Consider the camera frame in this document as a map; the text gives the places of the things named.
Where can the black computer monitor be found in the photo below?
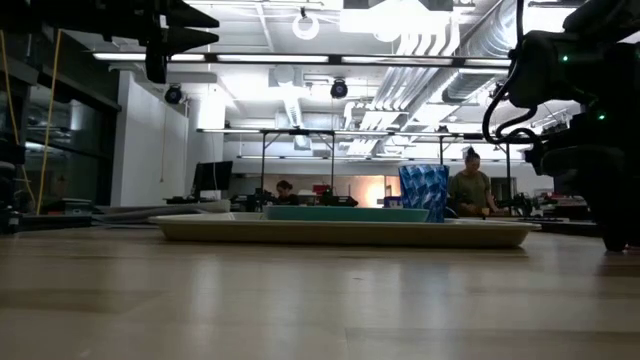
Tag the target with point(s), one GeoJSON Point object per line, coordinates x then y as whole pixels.
{"type": "Point", "coordinates": [212, 175]}

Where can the blue patterned cup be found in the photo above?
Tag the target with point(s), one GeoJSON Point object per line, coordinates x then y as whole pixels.
{"type": "Point", "coordinates": [424, 192]}

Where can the silver ventilation duct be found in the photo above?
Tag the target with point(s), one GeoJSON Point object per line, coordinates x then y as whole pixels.
{"type": "Point", "coordinates": [492, 30]}

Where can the standing person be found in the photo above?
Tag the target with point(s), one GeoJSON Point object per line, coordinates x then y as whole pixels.
{"type": "Point", "coordinates": [470, 190]}

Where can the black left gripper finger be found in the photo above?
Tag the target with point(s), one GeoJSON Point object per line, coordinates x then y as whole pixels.
{"type": "Point", "coordinates": [187, 41]}
{"type": "Point", "coordinates": [187, 17]}

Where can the seated person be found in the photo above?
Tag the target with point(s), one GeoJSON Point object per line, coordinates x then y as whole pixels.
{"type": "Point", "coordinates": [286, 192]}

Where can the teal round plate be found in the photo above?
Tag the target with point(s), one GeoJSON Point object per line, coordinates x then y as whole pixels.
{"type": "Point", "coordinates": [345, 214]}

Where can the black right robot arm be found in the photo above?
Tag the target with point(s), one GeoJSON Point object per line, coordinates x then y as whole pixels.
{"type": "Point", "coordinates": [575, 75]}

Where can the black background workstation frame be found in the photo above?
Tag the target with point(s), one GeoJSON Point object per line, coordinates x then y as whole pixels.
{"type": "Point", "coordinates": [295, 132]}

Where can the beige plastic tray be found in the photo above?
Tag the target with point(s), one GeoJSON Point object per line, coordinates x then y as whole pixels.
{"type": "Point", "coordinates": [340, 235]}

